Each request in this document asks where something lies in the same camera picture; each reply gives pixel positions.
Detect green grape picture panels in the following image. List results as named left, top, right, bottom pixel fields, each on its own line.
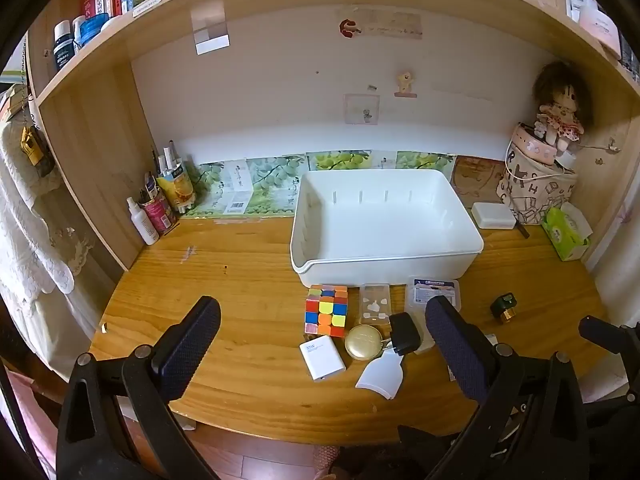
left=179, top=150, right=457, bottom=219

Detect pink white box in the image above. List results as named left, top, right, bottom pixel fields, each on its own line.
left=579, top=7, right=623, bottom=59

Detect colourful puzzle cube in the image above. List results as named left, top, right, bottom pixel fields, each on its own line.
left=304, top=284, right=349, bottom=337

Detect yellow carton pen holder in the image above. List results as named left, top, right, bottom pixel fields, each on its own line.
left=156, top=162, right=196, bottom=214

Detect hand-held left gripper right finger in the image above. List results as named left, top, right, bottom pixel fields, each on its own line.
left=425, top=296, right=591, bottom=480

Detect gold round compact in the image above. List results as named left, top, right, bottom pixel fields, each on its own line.
left=345, top=325, right=387, bottom=361

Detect clear box with blue label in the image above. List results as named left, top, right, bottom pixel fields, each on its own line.
left=405, top=276, right=461, bottom=356

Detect pale paper strip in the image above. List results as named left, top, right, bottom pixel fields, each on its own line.
left=361, top=9, right=424, bottom=41

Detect green tissue pack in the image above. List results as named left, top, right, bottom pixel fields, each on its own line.
left=541, top=203, right=594, bottom=262

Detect clear patterned case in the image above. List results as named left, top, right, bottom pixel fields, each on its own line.
left=358, top=284, right=392, bottom=328

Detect brown-haired doll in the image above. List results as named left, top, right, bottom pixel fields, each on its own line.
left=531, top=62, right=594, bottom=153

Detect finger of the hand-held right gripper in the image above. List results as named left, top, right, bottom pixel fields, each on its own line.
left=579, top=316, right=640, bottom=362

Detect yellow bear wall sticker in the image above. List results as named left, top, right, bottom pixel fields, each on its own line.
left=394, top=71, right=419, bottom=99

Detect pink can pen holder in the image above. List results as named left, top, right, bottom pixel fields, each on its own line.
left=138, top=194, right=179, bottom=234

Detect white spray bottle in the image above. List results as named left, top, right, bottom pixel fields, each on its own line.
left=126, top=197, right=160, bottom=246

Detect pink paper note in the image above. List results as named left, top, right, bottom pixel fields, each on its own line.
left=343, top=93, right=381, bottom=126

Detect dark bottle white cap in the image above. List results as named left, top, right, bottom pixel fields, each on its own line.
left=52, top=20, right=77, bottom=72

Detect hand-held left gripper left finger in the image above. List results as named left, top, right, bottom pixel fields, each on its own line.
left=56, top=296, right=222, bottom=480

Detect white lace cloth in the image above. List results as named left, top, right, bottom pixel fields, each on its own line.
left=0, top=119, right=97, bottom=311

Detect grey paper card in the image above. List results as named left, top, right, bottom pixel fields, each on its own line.
left=191, top=0, right=230, bottom=56

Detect white plastic bin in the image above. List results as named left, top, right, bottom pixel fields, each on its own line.
left=291, top=170, right=485, bottom=289

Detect wooden shelf unit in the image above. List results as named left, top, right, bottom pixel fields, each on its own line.
left=22, top=0, right=640, bottom=273

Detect white charger block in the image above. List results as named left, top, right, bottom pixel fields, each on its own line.
left=299, top=338, right=347, bottom=383

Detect brown picture panel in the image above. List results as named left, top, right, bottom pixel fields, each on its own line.
left=451, top=156, right=507, bottom=206

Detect white scraper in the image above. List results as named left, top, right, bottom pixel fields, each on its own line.
left=355, top=350, right=405, bottom=401

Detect printed canvas bag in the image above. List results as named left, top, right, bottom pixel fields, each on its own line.
left=497, top=130, right=579, bottom=226

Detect yellow hanging toy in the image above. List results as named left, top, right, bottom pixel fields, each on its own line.
left=20, top=126, right=47, bottom=166

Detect pink case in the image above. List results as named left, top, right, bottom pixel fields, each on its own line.
left=515, top=122, right=559, bottom=164

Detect blue jar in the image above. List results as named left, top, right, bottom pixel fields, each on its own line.
left=77, top=14, right=112, bottom=44

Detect white soap box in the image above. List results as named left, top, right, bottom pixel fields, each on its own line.
left=472, top=202, right=516, bottom=231

